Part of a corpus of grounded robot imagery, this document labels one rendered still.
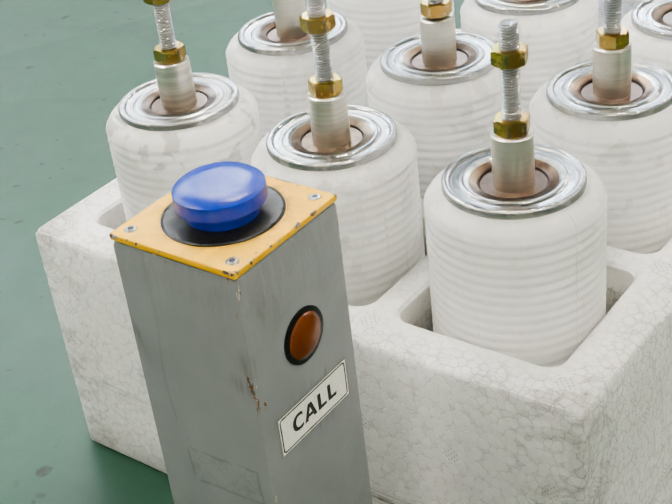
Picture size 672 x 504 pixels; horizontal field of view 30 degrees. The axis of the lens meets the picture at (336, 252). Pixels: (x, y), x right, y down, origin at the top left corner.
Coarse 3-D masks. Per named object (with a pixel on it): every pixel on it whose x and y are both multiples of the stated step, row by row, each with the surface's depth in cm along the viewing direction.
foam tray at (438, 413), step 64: (64, 256) 80; (640, 256) 71; (64, 320) 84; (128, 320) 80; (384, 320) 69; (640, 320) 66; (128, 384) 84; (384, 384) 68; (448, 384) 65; (512, 384) 63; (576, 384) 62; (640, 384) 66; (128, 448) 88; (384, 448) 71; (448, 448) 67; (512, 448) 64; (576, 448) 62; (640, 448) 69
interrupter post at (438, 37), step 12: (420, 24) 78; (432, 24) 77; (444, 24) 77; (432, 36) 78; (444, 36) 78; (432, 48) 78; (444, 48) 78; (432, 60) 79; (444, 60) 79; (456, 60) 79
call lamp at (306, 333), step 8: (312, 312) 54; (304, 320) 54; (312, 320) 54; (296, 328) 53; (304, 328) 54; (312, 328) 54; (320, 328) 55; (296, 336) 53; (304, 336) 54; (312, 336) 54; (296, 344) 53; (304, 344) 54; (312, 344) 54; (296, 352) 54; (304, 352) 54
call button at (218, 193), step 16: (192, 176) 53; (208, 176) 53; (224, 176) 53; (240, 176) 53; (256, 176) 53; (176, 192) 52; (192, 192) 52; (208, 192) 52; (224, 192) 52; (240, 192) 52; (256, 192) 52; (176, 208) 52; (192, 208) 51; (208, 208) 51; (224, 208) 51; (240, 208) 51; (256, 208) 52; (192, 224) 52; (208, 224) 52; (224, 224) 52; (240, 224) 52
